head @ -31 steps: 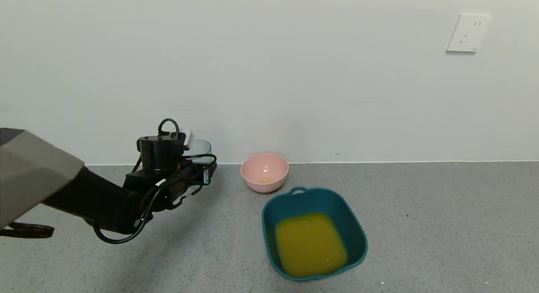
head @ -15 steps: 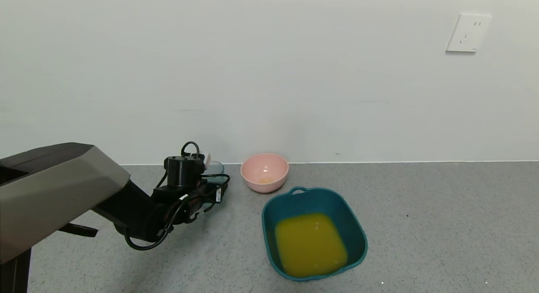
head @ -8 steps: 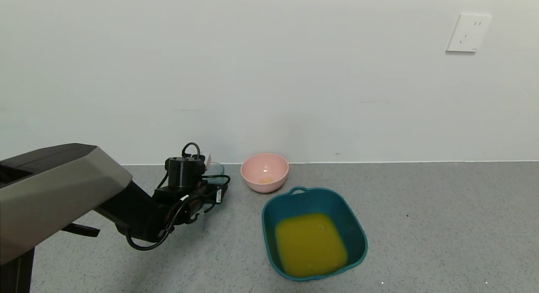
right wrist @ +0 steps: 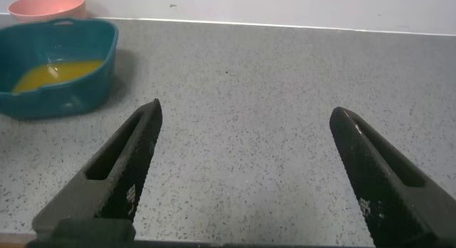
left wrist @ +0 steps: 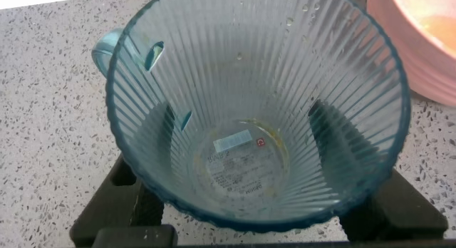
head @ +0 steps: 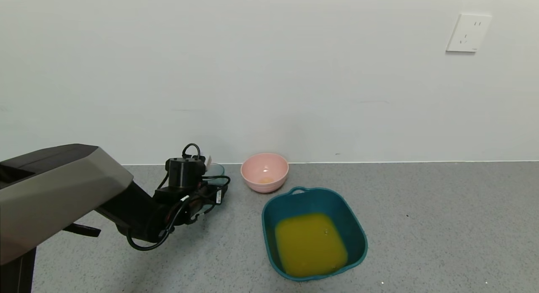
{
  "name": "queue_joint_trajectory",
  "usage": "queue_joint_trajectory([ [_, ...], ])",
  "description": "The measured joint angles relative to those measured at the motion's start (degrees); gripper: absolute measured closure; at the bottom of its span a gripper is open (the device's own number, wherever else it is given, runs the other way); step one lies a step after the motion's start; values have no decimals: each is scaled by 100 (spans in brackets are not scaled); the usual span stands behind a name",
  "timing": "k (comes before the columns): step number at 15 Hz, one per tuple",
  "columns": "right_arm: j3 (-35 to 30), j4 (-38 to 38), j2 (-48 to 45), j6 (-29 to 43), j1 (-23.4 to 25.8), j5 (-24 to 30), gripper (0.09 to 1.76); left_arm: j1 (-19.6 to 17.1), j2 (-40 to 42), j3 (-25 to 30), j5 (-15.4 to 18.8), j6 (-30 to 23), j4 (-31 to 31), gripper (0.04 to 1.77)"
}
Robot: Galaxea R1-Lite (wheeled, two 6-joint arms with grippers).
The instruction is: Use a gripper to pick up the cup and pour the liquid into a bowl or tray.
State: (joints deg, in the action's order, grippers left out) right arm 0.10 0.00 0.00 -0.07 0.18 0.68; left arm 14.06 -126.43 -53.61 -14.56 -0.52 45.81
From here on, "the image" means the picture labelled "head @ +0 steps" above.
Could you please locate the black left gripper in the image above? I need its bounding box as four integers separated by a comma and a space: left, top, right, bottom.
206, 184, 228, 205

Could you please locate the transparent blue ribbed plastic cup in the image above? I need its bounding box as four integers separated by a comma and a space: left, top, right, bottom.
201, 162, 231, 213

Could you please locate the yellow orange liquid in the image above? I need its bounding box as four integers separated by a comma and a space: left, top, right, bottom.
275, 213, 349, 278

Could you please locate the pink bowl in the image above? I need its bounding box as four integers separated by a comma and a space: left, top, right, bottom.
240, 153, 289, 194

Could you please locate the teal square plastic basin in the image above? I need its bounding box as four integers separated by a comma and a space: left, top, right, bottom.
261, 186, 368, 281

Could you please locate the black cable with white label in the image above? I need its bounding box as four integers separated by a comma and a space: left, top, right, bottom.
201, 175, 231, 206

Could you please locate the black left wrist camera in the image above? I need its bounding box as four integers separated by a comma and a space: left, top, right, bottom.
165, 157, 207, 189

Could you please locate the black camera cable white plug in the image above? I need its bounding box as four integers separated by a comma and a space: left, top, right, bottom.
182, 143, 213, 168

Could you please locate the black cable with white marker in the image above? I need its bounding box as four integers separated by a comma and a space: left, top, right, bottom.
126, 195, 189, 252

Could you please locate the black strap on arm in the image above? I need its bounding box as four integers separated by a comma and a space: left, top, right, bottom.
63, 224, 101, 238

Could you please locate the white wall socket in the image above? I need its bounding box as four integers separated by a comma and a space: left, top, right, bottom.
446, 13, 492, 53

